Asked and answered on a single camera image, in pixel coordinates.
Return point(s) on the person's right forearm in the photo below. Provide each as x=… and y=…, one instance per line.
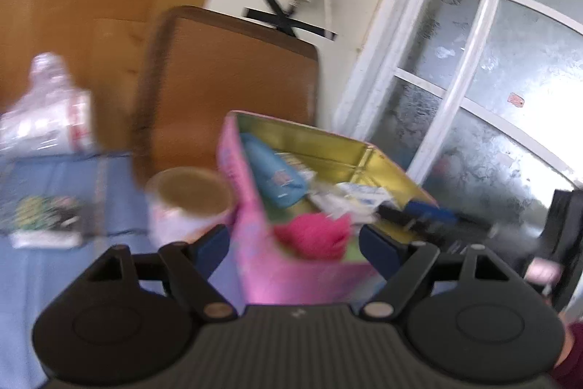
x=571, y=357

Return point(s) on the clear plastic bag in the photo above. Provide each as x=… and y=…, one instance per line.
x=41, y=111

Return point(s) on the wooden headboard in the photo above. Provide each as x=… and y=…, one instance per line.
x=68, y=6

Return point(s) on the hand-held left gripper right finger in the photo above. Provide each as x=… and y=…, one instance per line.
x=378, y=248

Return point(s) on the blue pouch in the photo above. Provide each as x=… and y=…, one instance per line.
x=273, y=170

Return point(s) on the white framed glass door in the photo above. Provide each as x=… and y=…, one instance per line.
x=478, y=51

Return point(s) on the white printed cup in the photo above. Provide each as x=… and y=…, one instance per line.
x=182, y=220

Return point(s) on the pink fluffy cloth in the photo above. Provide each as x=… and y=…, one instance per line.
x=314, y=234

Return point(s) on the person's right hand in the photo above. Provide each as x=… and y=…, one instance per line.
x=543, y=271

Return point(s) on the blue bedsheet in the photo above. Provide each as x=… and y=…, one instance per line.
x=45, y=275

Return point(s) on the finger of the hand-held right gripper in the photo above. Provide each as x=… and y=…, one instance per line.
x=432, y=210

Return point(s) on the pink tin box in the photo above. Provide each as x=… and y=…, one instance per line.
x=273, y=275

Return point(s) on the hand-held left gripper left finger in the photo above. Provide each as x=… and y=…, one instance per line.
x=214, y=244

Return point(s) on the white paper packets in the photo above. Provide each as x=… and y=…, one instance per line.
x=350, y=197

